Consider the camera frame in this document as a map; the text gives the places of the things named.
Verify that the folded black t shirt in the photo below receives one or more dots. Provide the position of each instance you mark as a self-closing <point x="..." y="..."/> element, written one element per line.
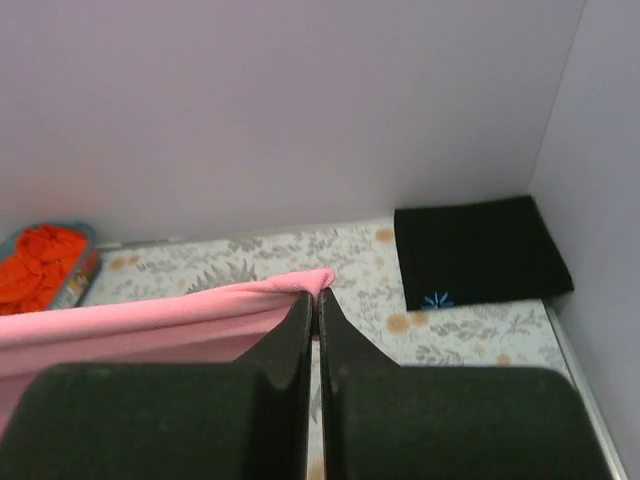
<point x="487" y="252"/>

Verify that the floral table mat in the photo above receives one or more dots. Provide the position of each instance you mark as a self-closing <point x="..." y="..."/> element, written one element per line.
<point x="367" y="285"/>

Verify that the aluminium frame rail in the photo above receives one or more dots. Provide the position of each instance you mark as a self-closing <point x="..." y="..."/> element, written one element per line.
<point x="581" y="384"/>

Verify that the teal plastic basket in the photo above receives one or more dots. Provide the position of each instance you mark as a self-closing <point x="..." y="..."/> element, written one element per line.
<point x="83" y="273"/>

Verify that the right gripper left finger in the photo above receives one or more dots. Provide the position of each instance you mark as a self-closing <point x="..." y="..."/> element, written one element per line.
<point x="247" y="419"/>

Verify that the pink t shirt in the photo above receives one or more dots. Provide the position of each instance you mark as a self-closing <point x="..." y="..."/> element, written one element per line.
<point x="214" y="325"/>

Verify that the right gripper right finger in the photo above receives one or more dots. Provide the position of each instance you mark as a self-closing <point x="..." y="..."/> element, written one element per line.
<point x="383" y="420"/>

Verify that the orange t shirt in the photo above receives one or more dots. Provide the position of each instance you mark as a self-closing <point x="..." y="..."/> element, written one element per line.
<point x="42" y="259"/>

